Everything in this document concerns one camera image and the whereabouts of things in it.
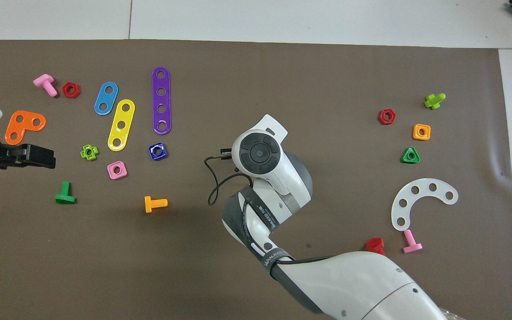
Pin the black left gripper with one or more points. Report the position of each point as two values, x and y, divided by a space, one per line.
2 155

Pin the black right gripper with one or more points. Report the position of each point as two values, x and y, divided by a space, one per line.
226 154

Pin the blue square toy nut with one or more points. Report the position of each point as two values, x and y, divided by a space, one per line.
164 155

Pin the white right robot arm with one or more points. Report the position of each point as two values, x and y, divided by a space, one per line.
349 284

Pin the orange L-shaped plate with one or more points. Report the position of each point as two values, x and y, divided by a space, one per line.
19 126

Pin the green plastic toy bolt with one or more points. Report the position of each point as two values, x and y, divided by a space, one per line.
65 198

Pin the lime cross toy nut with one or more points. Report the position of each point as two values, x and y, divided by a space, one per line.
83 154

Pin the purple four-hole plate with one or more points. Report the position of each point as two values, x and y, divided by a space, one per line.
161 100

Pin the pink plastic toy bolt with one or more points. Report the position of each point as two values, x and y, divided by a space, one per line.
45 81
411 246

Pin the orange plastic toy bolt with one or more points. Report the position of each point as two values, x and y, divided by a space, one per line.
149 204

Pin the red hexagon toy nut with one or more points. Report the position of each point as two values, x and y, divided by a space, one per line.
393 119
77 91

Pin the pink square toy nut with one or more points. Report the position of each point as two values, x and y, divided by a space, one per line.
110 174

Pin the brown table mat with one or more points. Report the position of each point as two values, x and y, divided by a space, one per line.
309 89

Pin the yellow three-hole plate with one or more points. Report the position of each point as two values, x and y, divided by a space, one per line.
123 116

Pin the blue two-hole plate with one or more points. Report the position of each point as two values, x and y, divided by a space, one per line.
106 98

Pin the red plastic toy bolt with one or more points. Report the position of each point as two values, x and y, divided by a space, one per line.
374 244

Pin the green triangle toy nut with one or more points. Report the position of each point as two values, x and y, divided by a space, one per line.
405 160

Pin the orange square toy nut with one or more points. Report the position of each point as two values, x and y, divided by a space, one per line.
415 136

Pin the white curved perforated plate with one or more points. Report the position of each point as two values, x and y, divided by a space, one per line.
424 186

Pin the lime cross-head toy bolt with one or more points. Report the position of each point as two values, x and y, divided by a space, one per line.
433 102

